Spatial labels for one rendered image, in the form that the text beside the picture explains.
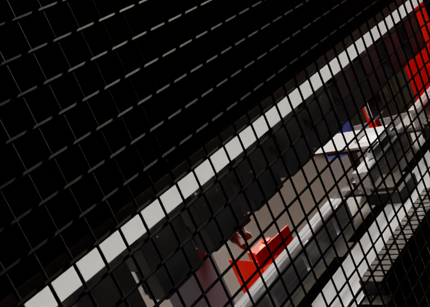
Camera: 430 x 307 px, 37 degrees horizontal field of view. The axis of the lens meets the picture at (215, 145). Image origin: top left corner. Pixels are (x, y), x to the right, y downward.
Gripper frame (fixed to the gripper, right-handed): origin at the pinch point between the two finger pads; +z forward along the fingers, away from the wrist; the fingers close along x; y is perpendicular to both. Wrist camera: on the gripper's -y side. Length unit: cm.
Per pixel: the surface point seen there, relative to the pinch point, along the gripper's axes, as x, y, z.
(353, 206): 21.8, 38.3, -0.4
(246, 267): -4.8, 2.5, 5.7
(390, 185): 6, 69, -14
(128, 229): -71, 59, -47
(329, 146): 47, 17, -15
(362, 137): 53, 30, -14
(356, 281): -34, 79, -8
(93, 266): -83, 61, -46
